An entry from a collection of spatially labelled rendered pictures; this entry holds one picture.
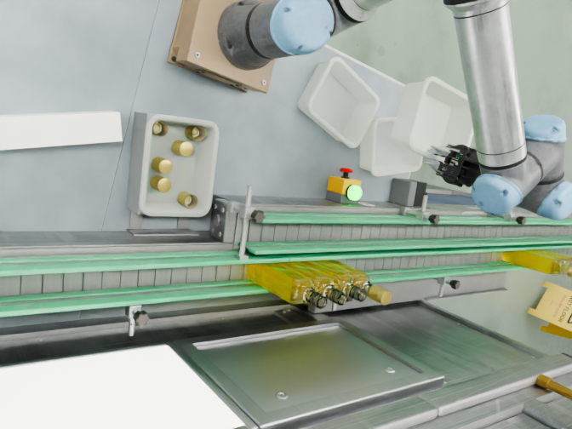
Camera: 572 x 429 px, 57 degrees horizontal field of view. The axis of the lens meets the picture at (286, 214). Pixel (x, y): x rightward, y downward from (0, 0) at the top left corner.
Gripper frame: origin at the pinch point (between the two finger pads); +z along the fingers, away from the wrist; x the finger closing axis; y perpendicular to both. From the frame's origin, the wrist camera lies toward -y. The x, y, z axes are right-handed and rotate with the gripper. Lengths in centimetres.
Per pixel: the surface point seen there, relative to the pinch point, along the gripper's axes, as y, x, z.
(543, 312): -299, 82, 91
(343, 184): -1.3, 15.8, 26.9
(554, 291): -307, 66, 94
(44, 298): 74, 49, 13
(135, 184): 57, 27, 27
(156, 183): 53, 26, 27
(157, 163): 54, 22, 28
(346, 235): -2.2, 28.5, 19.3
